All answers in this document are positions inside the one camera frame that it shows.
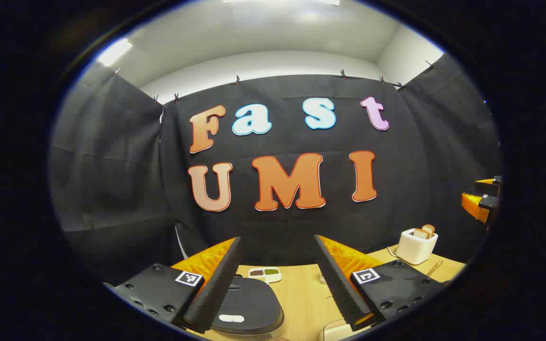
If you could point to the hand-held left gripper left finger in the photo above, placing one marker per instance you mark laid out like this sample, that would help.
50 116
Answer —
216 284

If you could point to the bread slice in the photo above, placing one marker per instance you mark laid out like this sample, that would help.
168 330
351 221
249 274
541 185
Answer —
421 233
429 229

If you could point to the black backdrop cloth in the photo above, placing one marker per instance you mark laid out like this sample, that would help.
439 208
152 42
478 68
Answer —
301 222

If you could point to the white toaster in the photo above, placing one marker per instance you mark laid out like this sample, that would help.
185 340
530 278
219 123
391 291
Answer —
415 248

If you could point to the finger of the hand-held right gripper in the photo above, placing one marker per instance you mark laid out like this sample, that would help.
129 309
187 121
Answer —
473 206
488 185

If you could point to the row of small backdrop clips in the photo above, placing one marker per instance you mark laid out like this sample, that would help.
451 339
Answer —
237 79

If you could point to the black rice cooker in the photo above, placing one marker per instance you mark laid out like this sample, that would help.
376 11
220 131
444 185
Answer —
254 303

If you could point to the white divided bean dish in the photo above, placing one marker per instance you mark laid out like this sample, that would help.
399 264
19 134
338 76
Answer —
264 274

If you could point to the ceiling light panel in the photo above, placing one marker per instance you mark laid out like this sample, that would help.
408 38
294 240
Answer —
114 51

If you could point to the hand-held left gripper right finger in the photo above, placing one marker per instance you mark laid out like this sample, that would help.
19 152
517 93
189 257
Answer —
337 279

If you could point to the wooden spoon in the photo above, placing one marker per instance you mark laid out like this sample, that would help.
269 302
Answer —
434 268

